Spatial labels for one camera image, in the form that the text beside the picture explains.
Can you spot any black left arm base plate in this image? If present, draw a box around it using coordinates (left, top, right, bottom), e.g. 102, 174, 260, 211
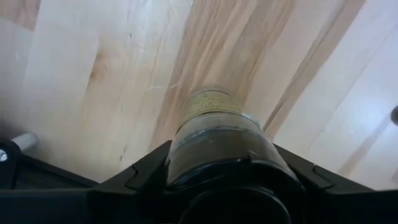
0, 133, 40, 190

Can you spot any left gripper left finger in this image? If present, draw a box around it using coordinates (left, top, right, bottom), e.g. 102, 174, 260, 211
93, 139, 174, 194

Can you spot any black metal table frame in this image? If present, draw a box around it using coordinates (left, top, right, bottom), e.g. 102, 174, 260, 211
17, 154, 99, 191

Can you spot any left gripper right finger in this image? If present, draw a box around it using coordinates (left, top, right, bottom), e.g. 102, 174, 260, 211
273, 144, 374, 194

